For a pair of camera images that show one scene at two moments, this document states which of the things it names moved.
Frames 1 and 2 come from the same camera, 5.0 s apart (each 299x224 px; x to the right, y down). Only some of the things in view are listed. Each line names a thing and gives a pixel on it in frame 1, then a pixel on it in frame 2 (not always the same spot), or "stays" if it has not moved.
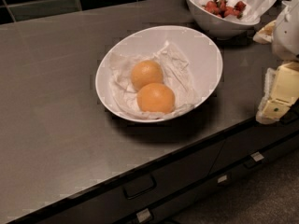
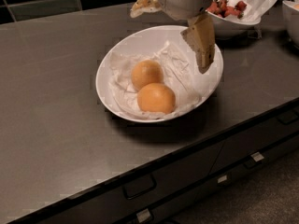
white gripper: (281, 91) to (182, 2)
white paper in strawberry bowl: (255, 6) stays
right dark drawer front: (253, 141) stays
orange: (146, 72) stays
